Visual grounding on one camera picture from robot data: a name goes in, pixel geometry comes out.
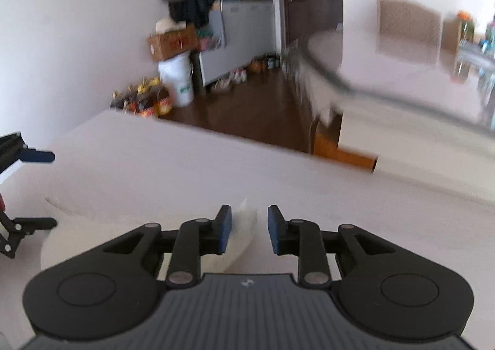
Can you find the brown cardboard box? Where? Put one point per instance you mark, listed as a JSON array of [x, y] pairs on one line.
[[165, 46]]

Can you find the beige padded chair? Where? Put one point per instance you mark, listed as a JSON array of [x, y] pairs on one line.
[[408, 31]]

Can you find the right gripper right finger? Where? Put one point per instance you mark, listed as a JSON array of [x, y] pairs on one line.
[[379, 286]]

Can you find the white dining table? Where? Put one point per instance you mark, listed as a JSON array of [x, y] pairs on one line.
[[422, 113]]

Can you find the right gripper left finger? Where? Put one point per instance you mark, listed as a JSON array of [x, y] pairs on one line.
[[115, 286]]

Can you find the white plastic bucket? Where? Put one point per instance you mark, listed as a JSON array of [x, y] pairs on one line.
[[176, 74]]

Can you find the grey shoe cabinet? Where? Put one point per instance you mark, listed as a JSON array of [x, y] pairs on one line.
[[247, 32]]

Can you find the cream white towel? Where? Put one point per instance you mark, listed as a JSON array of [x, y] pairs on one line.
[[77, 233]]

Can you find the straw hat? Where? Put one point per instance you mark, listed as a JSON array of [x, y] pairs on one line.
[[167, 25]]

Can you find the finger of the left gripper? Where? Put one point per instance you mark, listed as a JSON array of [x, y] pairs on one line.
[[17, 229], [13, 149]]

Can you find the cooking oil bottles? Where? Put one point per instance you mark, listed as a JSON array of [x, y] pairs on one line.
[[149, 98]]

